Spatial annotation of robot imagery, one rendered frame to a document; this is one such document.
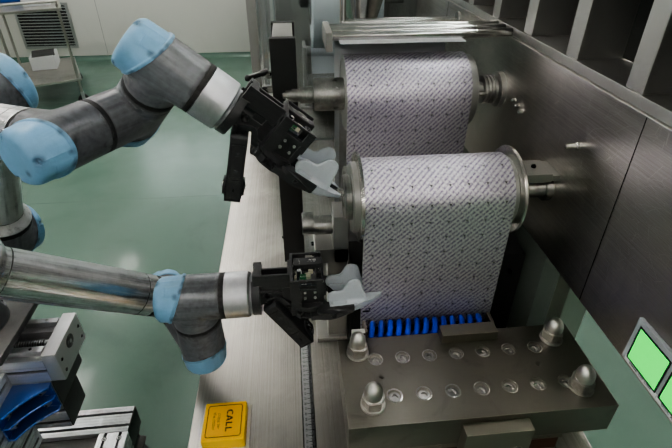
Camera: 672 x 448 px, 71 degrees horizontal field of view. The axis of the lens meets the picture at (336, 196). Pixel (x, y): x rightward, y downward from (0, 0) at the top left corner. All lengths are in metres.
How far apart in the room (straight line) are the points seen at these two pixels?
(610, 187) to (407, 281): 0.33
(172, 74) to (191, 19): 5.73
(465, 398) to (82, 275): 0.62
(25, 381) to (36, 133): 0.87
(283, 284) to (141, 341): 1.64
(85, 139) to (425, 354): 0.59
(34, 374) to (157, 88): 0.90
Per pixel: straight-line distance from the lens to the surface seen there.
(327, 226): 0.82
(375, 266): 0.78
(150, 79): 0.65
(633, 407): 2.30
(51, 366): 1.35
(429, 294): 0.84
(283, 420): 0.90
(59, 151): 0.64
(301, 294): 0.77
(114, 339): 2.41
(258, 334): 1.02
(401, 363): 0.81
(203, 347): 0.85
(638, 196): 0.69
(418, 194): 0.72
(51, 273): 0.83
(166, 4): 6.40
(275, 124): 0.67
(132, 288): 0.89
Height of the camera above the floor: 1.65
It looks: 32 degrees down
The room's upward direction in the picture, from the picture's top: straight up
